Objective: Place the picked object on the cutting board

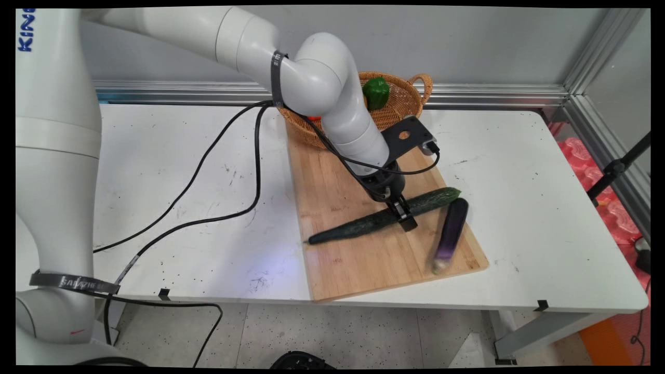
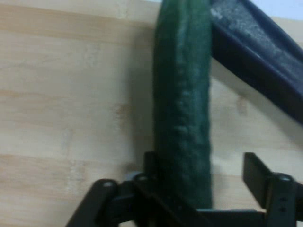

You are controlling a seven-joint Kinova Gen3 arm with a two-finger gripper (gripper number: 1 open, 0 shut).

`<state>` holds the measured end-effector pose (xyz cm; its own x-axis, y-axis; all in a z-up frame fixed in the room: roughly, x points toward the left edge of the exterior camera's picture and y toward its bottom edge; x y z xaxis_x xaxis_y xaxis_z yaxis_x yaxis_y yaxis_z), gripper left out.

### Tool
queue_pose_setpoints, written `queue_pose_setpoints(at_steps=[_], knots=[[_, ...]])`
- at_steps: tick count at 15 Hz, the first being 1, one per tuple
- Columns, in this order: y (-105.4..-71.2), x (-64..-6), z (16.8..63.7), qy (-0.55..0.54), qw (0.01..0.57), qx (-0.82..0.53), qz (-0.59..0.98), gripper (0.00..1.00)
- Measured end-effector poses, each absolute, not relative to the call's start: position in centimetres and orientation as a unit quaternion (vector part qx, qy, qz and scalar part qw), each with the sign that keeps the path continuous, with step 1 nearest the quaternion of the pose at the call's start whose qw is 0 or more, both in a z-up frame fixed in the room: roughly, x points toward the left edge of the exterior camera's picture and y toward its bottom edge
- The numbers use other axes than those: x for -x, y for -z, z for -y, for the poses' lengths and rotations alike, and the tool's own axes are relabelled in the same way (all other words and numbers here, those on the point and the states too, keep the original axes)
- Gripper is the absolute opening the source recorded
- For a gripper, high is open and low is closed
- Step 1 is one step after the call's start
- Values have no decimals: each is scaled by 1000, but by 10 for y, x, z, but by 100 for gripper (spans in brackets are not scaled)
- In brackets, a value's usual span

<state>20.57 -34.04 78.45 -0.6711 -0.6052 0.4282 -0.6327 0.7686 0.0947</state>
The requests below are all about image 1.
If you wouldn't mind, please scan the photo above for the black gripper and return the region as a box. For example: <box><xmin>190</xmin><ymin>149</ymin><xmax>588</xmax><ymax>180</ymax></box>
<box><xmin>361</xmin><ymin>161</ymin><xmax>418</xmax><ymax>232</ymax></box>

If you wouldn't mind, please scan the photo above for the long dark green cucumber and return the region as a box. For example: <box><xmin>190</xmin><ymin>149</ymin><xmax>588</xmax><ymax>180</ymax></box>
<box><xmin>307</xmin><ymin>187</ymin><xmax>462</xmax><ymax>246</ymax></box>

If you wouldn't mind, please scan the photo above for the purple eggplant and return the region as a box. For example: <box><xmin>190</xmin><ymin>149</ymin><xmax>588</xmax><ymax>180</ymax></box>
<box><xmin>431</xmin><ymin>197</ymin><xmax>470</xmax><ymax>275</ymax></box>

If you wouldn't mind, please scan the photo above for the bamboo cutting board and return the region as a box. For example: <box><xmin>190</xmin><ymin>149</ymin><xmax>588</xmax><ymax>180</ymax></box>
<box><xmin>287</xmin><ymin>130</ymin><xmax>490</xmax><ymax>303</ymax></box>

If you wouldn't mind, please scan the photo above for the woven wicker basket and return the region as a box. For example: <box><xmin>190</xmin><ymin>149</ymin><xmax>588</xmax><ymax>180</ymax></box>
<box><xmin>277</xmin><ymin>71</ymin><xmax>433</xmax><ymax>151</ymax></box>

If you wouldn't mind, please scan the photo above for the green bell pepper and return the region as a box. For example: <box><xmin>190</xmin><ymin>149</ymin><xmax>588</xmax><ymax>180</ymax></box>
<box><xmin>362</xmin><ymin>77</ymin><xmax>390</xmax><ymax>111</ymax></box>

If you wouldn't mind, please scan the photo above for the black round device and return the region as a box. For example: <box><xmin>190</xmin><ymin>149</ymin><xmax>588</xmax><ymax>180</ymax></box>
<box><xmin>270</xmin><ymin>351</ymin><xmax>336</xmax><ymax>369</ymax></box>

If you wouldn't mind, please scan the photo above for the red foam packing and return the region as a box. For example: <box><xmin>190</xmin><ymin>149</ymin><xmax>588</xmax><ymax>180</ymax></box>
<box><xmin>556</xmin><ymin>136</ymin><xmax>646</xmax><ymax>246</ymax></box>

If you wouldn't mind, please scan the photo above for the large white table leg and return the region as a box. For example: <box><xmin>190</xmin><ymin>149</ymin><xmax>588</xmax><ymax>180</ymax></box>
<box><xmin>488</xmin><ymin>310</ymin><xmax>616</xmax><ymax>364</ymax></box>

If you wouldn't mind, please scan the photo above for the black tripod leg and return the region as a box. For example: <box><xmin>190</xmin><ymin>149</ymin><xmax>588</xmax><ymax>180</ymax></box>
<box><xmin>587</xmin><ymin>132</ymin><xmax>651</xmax><ymax>206</ymax></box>

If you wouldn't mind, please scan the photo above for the black tripod foot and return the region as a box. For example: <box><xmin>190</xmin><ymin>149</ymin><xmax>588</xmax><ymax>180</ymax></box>
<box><xmin>635</xmin><ymin>236</ymin><xmax>651</xmax><ymax>275</ymax></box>

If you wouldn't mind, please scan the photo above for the small white table leg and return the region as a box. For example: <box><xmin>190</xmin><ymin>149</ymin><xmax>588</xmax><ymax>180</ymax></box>
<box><xmin>96</xmin><ymin>301</ymin><xmax>127</xmax><ymax>346</ymax></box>

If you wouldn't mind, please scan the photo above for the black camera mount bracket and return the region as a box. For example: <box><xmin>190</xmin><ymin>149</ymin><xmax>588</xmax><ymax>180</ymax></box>
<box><xmin>381</xmin><ymin>115</ymin><xmax>440</xmax><ymax>166</ymax></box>

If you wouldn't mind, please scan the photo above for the black cable with white label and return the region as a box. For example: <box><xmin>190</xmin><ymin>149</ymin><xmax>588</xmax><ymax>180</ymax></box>
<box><xmin>103</xmin><ymin>104</ymin><xmax>263</xmax><ymax>346</ymax></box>

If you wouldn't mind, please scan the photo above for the long aluminium frame rail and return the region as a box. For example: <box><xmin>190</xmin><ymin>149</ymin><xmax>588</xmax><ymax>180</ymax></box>
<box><xmin>94</xmin><ymin>81</ymin><xmax>569</xmax><ymax>109</ymax></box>

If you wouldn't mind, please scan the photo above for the narrow black velcro strap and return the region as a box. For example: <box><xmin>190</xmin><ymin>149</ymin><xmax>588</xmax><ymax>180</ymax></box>
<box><xmin>270</xmin><ymin>50</ymin><xmax>289</xmax><ymax>109</ymax></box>

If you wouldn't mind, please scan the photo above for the short aluminium frame rail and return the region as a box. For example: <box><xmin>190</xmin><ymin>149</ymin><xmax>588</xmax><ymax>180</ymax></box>
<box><xmin>564</xmin><ymin>93</ymin><xmax>651</xmax><ymax>241</ymax></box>

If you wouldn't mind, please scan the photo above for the black cable hanging off table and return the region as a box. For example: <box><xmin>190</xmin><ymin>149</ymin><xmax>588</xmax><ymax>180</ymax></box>
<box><xmin>91</xmin><ymin>291</ymin><xmax>224</xmax><ymax>367</ymax></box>

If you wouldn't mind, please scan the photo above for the aluminium frame upright post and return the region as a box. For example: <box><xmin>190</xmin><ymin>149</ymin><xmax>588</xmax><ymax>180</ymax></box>
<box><xmin>564</xmin><ymin>8</ymin><xmax>650</xmax><ymax>95</ymax></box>

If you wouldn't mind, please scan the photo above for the thin black floor cable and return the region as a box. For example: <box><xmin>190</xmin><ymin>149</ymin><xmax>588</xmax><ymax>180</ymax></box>
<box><xmin>630</xmin><ymin>280</ymin><xmax>651</xmax><ymax>364</ymax></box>

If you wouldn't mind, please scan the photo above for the black printed velcro strap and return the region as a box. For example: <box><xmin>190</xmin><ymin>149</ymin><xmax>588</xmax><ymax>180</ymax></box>
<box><xmin>30</xmin><ymin>270</ymin><xmax>121</xmax><ymax>295</ymax></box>

